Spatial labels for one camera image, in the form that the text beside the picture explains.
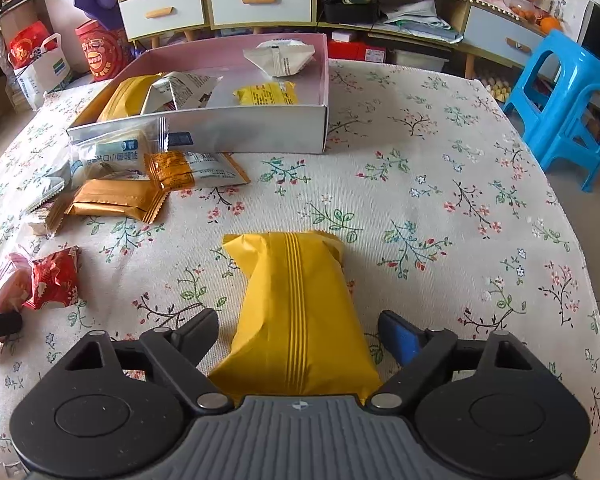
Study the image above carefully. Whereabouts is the yellow printed snack packet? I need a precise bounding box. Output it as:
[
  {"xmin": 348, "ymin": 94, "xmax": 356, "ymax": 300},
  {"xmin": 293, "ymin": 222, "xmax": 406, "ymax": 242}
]
[{"xmin": 234, "ymin": 81, "xmax": 299, "ymax": 106}]

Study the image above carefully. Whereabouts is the golden brown snack packet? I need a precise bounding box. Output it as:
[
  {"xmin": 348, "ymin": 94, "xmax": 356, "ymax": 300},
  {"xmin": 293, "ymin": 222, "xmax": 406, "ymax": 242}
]
[{"xmin": 44, "ymin": 179, "xmax": 169, "ymax": 231}]

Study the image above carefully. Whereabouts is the blue plastic stool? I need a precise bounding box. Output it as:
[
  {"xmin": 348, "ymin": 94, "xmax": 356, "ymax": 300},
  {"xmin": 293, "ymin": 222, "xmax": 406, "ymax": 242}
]
[{"xmin": 504, "ymin": 29, "xmax": 600, "ymax": 192}]

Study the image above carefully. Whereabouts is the large yellow snack bag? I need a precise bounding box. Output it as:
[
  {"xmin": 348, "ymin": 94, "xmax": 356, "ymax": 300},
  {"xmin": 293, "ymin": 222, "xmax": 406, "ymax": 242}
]
[{"xmin": 97, "ymin": 74, "xmax": 161, "ymax": 122}]

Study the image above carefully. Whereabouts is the red storage box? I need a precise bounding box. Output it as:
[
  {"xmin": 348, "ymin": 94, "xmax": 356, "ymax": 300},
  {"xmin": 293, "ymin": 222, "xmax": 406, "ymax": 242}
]
[{"xmin": 327, "ymin": 39, "xmax": 387, "ymax": 63}]

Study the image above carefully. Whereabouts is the silver white snack packet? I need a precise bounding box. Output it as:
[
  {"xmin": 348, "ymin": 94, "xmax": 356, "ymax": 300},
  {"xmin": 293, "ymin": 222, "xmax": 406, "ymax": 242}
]
[{"xmin": 182, "ymin": 152, "xmax": 250, "ymax": 188}]

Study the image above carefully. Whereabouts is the pink and white cardboard box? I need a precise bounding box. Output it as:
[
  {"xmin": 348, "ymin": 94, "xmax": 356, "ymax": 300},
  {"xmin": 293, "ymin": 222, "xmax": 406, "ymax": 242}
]
[{"xmin": 67, "ymin": 32, "xmax": 329, "ymax": 154}]

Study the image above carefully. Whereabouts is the orange foil snack packet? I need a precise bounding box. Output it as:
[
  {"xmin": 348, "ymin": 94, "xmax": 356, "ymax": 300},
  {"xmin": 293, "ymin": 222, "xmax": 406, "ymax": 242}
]
[{"xmin": 144, "ymin": 151, "xmax": 195, "ymax": 192}]

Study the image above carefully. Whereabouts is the white triangular snack packet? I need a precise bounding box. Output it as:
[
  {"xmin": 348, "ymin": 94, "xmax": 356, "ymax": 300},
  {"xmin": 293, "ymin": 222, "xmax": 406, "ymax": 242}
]
[{"xmin": 242, "ymin": 39, "xmax": 315, "ymax": 78}]

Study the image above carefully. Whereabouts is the yellow pillow snack bag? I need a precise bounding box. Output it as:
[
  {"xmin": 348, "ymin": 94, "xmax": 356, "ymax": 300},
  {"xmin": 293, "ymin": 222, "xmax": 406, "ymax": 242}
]
[{"xmin": 209, "ymin": 231, "xmax": 381, "ymax": 401}]

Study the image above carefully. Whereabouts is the pink snack packet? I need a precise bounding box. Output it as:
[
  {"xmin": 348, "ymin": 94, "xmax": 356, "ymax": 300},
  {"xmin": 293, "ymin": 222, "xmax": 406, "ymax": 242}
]
[{"xmin": 0, "ymin": 252, "xmax": 32, "ymax": 313}]

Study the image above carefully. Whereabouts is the floral tablecloth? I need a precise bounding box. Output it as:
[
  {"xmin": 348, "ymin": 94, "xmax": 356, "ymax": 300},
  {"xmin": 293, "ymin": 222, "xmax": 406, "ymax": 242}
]
[{"xmin": 0, "ymin": 62, "xmax": 600, "ymax": 479}]

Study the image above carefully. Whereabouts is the white shopping bag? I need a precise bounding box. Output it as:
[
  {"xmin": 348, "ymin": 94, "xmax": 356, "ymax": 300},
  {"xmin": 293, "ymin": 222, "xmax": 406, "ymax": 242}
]
[{"xmin": 8, "ymin": 32, "xmax": 72, "ymax": 112}]

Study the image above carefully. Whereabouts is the wooden cabinet with drawers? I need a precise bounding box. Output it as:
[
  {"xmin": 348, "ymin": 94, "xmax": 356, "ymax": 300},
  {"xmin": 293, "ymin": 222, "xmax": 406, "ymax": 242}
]
[{"xmin": 118, "ymin": 0, "xmax": 545, "ymax": 76}]

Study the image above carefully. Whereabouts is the red snack packet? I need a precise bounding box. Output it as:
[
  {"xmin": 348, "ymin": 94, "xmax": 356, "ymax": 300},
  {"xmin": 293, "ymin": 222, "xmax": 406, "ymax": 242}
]
[{"xmin": 23, "ymin": 246, "xmax": 81, "ymax": 310}]

